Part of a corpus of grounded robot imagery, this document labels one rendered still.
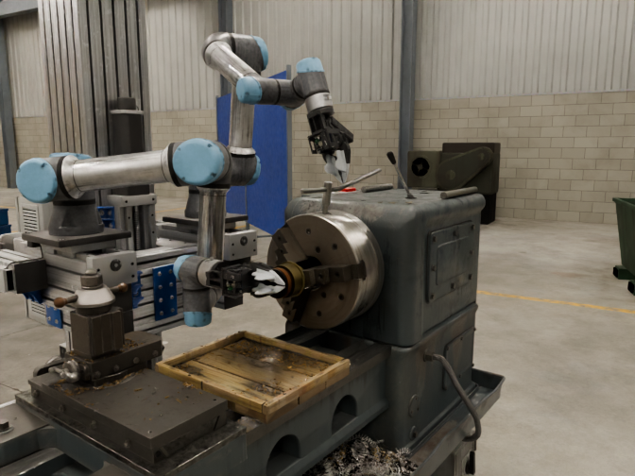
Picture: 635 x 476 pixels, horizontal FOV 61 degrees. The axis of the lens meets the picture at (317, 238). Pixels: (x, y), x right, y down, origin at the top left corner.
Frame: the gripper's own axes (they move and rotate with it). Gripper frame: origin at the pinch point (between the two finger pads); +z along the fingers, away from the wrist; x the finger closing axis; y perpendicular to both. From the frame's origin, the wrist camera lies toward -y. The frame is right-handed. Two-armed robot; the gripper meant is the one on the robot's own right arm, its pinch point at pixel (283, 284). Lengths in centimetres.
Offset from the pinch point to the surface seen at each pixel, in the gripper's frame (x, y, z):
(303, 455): -36.9, 7.4, 12.2
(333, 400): -28.4, -4.6, 11.7
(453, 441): -54, -46, 25
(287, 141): 40, -392, -338
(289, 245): 7.2, -11.1, -7.2
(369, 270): 1.3, -20.2, 12.0
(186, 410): -11.3, 40.9, 14.2
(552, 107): 105, -1007, -206
